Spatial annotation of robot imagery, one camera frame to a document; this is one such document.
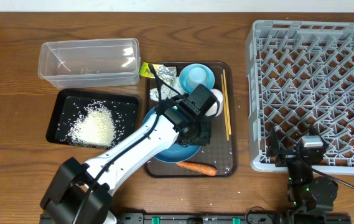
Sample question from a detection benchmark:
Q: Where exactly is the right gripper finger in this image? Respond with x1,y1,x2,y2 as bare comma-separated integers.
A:
308,126,329,146
266,127,280,157

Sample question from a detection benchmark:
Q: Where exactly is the dark blue plate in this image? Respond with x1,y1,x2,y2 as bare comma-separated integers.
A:
141,106,202,164

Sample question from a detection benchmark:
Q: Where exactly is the orange carrot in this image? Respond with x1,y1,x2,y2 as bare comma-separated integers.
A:
176,162,217,176

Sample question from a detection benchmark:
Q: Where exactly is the white tissue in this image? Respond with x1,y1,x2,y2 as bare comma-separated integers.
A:
149,78,184,102

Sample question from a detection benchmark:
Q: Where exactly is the yellow foil snack wrapper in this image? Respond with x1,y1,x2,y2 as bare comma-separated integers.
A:
139,62,177,80

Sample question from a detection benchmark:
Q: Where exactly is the pile of white rice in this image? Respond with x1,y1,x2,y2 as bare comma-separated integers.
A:
57,98,134,149

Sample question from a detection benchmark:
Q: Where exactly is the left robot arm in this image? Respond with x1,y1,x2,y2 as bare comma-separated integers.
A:
40,99,220,223

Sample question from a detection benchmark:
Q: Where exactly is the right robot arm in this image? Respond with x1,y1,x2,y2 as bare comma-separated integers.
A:
267,127,338,223

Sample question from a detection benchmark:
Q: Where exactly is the grey dishwasher rack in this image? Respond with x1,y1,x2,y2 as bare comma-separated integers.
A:
246,20,354,175

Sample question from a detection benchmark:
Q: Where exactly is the black waste tray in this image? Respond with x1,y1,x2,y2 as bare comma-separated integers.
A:
45,89,139,149

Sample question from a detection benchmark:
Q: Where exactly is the left wooden chopstick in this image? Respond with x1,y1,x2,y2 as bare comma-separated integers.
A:
221,75,230,141

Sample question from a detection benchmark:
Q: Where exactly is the wooden chopstick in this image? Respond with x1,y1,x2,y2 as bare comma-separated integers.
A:
223,69,232,139
221,75,230,141

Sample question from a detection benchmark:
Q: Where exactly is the brown serving tray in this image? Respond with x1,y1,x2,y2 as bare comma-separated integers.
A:
144,61,238,178

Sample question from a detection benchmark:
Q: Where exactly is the pink cup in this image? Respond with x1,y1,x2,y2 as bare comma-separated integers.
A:
205,89,223,117

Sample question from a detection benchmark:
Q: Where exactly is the light blue bowl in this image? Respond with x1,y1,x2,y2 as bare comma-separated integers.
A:
179,63,215,94

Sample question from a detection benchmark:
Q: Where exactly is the light blue cup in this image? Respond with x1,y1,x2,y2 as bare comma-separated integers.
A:
186,67,207,92

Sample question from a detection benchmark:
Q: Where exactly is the right wooden chopstick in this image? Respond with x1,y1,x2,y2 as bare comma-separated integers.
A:
223,69,232,139

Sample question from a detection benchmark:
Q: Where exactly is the clear plastic bin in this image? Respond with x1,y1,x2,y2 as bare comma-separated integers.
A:
38,38,141,88

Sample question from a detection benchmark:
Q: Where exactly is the left black cable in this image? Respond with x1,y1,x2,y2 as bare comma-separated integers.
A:
70,63,190,224

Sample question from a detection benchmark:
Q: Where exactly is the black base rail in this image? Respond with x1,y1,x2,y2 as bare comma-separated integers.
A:
117,212,352,224

